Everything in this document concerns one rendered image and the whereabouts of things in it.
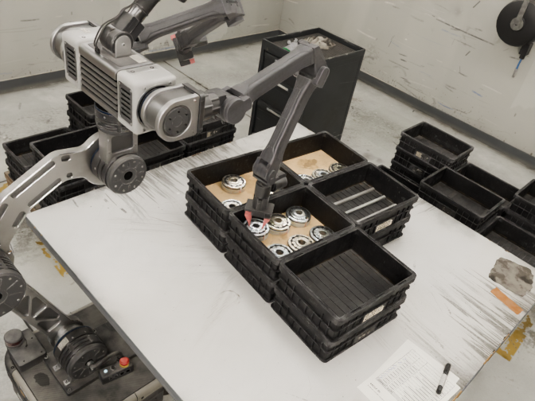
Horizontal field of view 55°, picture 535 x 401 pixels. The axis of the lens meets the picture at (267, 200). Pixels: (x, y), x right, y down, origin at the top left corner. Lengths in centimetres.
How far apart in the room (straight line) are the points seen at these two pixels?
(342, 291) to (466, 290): 63
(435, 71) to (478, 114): 58
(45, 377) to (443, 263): 170
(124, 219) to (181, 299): 49
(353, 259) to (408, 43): 364
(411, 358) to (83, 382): 125
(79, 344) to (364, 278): 111
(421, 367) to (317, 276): 47
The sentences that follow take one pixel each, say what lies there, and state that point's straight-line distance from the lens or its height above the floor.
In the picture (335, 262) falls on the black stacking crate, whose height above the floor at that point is 83.
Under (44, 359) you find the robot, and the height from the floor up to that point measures 26.
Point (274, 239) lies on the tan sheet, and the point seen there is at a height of 83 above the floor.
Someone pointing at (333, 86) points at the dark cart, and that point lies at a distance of 372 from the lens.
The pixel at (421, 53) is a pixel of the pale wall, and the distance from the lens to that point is 532.
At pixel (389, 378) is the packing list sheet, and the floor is 70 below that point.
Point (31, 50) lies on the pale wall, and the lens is 472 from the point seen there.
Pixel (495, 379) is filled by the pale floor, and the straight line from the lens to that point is 303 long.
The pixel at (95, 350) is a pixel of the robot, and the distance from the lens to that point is 215.
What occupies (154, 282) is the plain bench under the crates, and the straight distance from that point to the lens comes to 195.
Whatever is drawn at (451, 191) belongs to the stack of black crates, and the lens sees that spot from 328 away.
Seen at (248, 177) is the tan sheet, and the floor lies 83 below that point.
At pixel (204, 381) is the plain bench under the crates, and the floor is 70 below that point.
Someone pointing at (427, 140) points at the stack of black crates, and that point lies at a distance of 376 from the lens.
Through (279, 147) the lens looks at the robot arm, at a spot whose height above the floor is 123.
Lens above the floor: 213
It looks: 37 degrees down
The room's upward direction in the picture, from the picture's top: 11 degrees clockwise
